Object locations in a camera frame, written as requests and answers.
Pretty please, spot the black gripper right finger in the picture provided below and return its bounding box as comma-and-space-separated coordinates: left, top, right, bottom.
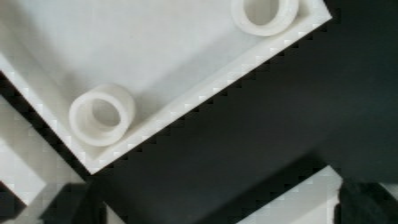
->
336, 181, 398, 224

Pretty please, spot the white L-shaped obstacle fence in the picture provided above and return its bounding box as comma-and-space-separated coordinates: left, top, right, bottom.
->
0, 96, 84, 224

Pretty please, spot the white square tabletop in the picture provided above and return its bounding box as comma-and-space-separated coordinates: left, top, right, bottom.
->
0, 0, 331, 172

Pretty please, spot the white table leg with tag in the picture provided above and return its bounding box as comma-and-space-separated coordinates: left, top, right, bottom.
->
236, 166, 343, 224

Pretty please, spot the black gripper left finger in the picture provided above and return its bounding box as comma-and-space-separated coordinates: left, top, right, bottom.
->
39, 183, 107, 224

